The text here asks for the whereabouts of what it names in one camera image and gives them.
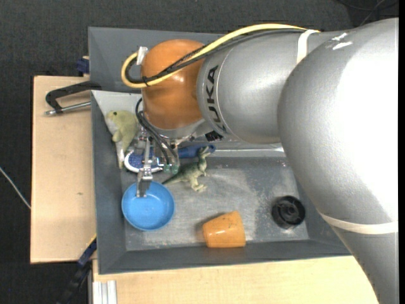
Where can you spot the white and blue round disc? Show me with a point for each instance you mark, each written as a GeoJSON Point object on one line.
{"type": "Point", "coordinates": [134, 161]}

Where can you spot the pale green plush frog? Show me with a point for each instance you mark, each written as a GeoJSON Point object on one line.
{"type": "Point", "coordinates": [125, 127]}

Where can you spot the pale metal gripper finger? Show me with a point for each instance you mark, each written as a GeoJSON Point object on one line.
{"type": "Point", "coordinates": [145, 177]}
{"type": "Point", "coordinates": [138, 187]}

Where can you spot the blue bowl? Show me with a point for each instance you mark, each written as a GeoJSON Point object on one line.
{"type": "Point", "coordinates": [148, 211]}

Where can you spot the black round ribbed cap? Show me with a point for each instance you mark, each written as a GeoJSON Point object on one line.
{"type": "Point", "coordinates": [288, 211]}

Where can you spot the green toy dinosaur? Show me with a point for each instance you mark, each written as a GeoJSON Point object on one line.
{"type": "Point", "coordinates": [191, 173]}

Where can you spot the grey metal bin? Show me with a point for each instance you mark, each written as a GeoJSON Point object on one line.
{"type": "Point", "coordinates": [228, 201]}

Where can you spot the pale wood board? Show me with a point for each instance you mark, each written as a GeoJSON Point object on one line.
{"type": "Point", "coordinates": [60, 176]}

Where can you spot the orange cup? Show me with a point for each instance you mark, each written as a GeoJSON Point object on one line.
{"type": "Point", "coordinates": [225, 231]}

